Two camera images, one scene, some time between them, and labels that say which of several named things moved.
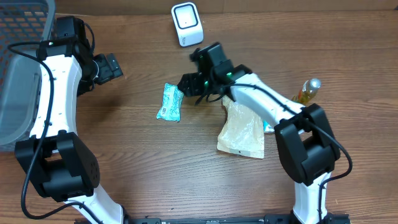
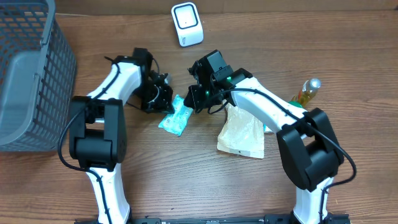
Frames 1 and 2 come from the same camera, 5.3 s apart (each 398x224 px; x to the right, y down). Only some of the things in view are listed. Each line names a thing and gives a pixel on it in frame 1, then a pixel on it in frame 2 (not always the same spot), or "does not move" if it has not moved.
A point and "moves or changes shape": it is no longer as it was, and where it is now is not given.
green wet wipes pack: x=171 y=107 moves or changes shape
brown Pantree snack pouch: x=242 y=132 does not move
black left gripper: x=109 y=72 → x=165 y=106
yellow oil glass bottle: x=309 y=91 does not move
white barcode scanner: x=188 y=23 does not move
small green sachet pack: x=267 y=127 does not move
